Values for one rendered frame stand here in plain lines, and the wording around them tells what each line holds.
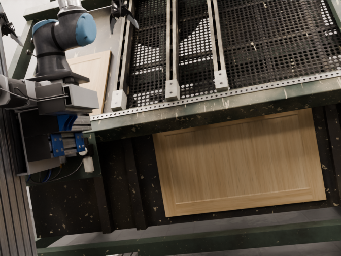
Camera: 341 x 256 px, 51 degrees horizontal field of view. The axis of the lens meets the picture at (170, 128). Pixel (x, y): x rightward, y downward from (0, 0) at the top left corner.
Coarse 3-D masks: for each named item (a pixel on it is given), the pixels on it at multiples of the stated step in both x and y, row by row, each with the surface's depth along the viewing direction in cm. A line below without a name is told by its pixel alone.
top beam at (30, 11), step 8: (80, 0) 268; (88, 0) 267; (96, 0) 267; (104, 0) 267; (32, 8) 281; (40, 8) 278; (48, 8) 274; (56, 8) 273; (88, 8) 273; (96, 8) 273; (24, 16) 279; (32, 16) 279; (40, 16) 279; (48, 16) 279; (56, 16) 279
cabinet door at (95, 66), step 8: (80, 56) 241; (88, 56) 239; (96, 56) 236; (104, 56) 234; (72, 64) 239; (80, 64) 237; (88, 64) 234; (96, 64) 232; (104, 64) 229; (80, 72) 232; (88, 72) 230; (96, 72) 227; (104, 72) 225; (96, 80) 223; (104, 80) 220; (88, 88) 220; (96, 88) 218; (104, 88) 216; (104, 96) 214; (96, 112) 206
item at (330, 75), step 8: (336, 72) 172; (288, 80) 177; (296, 80) 175; (304, 80) 174; (312, 80) 173; (248, 88) 181; (256, 88) 179; (264, 88) 178; (208, 96) 185; (216, 96) 183; (224, 96) 182; (160, 104) 191; (168, 104) 189; (176, 104) 188; (184, 104) 187; (120, 112) 195; (128, 112) 194; (136, 112) 192
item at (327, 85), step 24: (240, 96) 180; (264, 96) 176; (288, 96) 172; (312, 96) 170; (336, 96) 170; (96, 120) 198; (120, 120) 193; (144, 120) 188; (168, 120) 186; (192, 120) 186; (216, 120) 186
